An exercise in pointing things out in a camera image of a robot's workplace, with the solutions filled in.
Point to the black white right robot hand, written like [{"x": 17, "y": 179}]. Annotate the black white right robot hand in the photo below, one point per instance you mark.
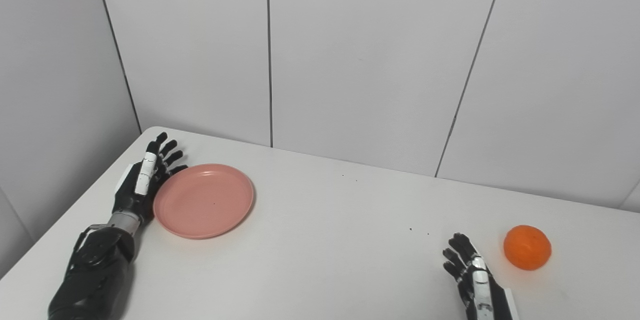
[{"x": 482, "y": 295}]

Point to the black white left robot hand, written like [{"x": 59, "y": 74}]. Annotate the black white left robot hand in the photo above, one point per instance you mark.
[{"x": 127, "y": 195}]

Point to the orange fruit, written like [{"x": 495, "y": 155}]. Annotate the orange fruit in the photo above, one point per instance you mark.
[{"x": 527, "y": 247}]

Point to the pink round plate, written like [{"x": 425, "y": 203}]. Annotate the pink round plate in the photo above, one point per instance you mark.
[{"x": 202, "y": 201}]

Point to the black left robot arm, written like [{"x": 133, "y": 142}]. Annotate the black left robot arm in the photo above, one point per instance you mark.
[{"x": 95, "y": 275}]

